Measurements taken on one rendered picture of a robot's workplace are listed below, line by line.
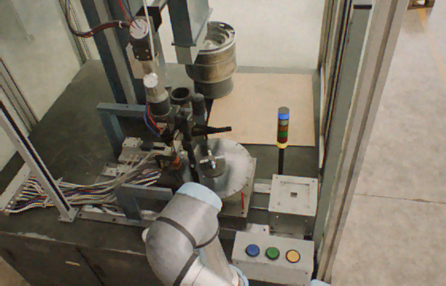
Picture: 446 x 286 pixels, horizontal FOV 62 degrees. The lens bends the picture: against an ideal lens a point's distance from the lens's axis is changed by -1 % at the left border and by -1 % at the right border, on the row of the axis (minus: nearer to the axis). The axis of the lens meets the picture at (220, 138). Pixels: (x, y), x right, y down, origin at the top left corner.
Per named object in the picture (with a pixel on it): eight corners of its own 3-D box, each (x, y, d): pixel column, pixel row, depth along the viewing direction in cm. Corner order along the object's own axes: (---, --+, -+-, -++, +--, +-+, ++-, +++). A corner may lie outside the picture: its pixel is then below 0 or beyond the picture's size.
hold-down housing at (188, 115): (199, 145, 145) (192, 106, 130) (194, 154, 142) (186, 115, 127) (186, 143, 147) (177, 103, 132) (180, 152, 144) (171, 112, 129)
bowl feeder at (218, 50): (243, 74, 231) (240, 21, 205) (234, 106, 210) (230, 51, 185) (195, 72, 237) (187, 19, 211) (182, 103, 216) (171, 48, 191)
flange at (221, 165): (231, 166, 152) (231, 162, 150) (209, 181, 148) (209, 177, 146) (215, 152, 159) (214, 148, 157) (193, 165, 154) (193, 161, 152)
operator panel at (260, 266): (310, 260, 142) (314, 240, 131) (309, 288, 135) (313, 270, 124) (238, 250, 148) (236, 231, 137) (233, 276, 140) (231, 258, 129)
